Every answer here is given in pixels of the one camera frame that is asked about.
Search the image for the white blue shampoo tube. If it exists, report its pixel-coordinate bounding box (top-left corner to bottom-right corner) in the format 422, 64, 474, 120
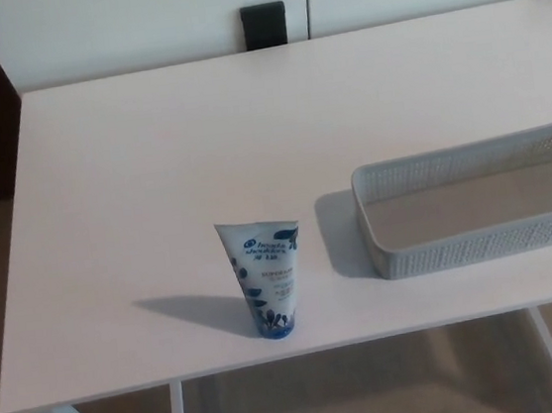
213, 213, 314, 347

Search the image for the white table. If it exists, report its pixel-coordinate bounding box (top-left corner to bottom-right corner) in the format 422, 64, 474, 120
0, 0, 552, 413

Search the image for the black chair back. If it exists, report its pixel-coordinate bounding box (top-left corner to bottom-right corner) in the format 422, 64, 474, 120
238, 0, 290, 52

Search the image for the grey perforated plastic basket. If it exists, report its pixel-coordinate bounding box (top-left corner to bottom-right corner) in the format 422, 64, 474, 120
346, 119, 552, 285

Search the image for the white cabinet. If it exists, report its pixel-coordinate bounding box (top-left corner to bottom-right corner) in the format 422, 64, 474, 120
0, 0, 552, 98

